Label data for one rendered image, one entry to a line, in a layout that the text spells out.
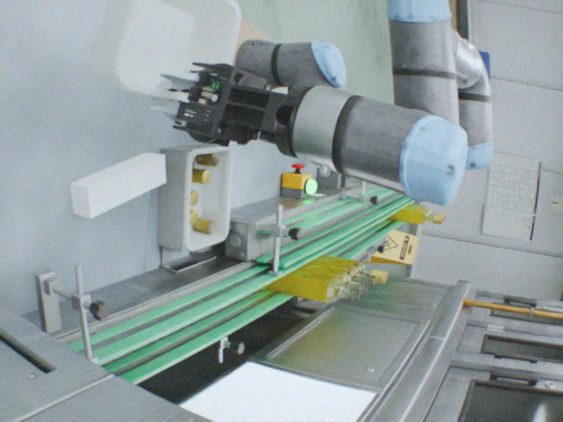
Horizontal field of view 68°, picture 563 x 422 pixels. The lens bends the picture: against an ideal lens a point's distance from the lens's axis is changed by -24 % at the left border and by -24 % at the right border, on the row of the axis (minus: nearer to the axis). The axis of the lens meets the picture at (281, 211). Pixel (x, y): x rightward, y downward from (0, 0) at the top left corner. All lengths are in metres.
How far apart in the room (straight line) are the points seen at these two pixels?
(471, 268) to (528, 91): 2.74
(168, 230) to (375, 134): 0.81
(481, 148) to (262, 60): 0.57
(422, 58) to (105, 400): 0.43
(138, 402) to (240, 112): 0.29
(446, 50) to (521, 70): 6.61
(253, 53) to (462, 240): 6.28
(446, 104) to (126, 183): 0.68
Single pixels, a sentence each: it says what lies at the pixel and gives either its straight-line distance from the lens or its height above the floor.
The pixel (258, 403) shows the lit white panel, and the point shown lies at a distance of 1.03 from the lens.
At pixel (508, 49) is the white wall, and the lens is 7.18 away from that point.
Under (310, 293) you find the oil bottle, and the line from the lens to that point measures 1.33.
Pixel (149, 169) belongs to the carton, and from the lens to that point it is 1.06.
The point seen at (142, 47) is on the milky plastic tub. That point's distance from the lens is 0.67.
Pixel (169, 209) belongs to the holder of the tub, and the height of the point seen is 0.79.
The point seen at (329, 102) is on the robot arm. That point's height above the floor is 1.34.
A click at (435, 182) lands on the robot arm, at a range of 0.42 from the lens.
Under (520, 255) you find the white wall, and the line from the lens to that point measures 7.26.
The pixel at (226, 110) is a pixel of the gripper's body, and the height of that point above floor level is 1.24.
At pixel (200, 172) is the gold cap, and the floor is 0.80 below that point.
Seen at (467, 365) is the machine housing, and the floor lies 1.48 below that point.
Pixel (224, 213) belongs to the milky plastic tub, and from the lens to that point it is 1.28.
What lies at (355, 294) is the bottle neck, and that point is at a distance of 1.31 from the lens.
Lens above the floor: 1.51
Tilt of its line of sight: 26 degrees down
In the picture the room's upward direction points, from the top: 100 degrees clockwise
